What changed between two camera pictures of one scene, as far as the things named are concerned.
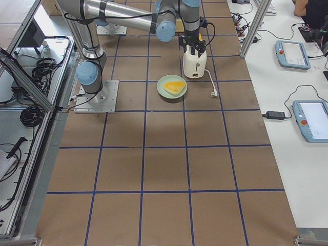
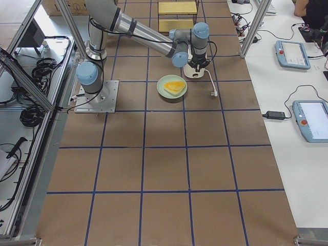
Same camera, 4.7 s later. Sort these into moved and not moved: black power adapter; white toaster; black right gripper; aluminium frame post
Moved: black right gripper
Not moved: white toaster; black power adapter; aluminium frame post
